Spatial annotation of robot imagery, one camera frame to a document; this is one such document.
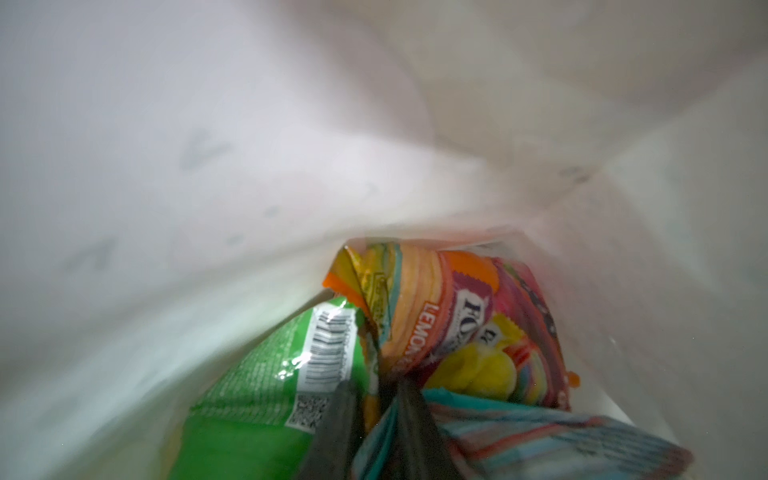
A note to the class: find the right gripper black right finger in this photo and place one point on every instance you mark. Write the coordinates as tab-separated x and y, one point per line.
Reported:
419	451

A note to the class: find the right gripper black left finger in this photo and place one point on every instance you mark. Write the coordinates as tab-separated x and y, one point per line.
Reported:
337	437

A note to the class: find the teal snack packet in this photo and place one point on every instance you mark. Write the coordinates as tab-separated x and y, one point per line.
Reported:
490	439

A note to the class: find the green snack packet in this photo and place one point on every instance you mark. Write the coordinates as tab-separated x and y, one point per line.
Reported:
258	420

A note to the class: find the Fox's fruit candy packet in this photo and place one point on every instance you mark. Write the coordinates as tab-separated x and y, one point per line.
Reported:
453	319

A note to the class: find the white printed paper bag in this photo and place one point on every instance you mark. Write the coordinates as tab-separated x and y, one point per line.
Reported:
177	176

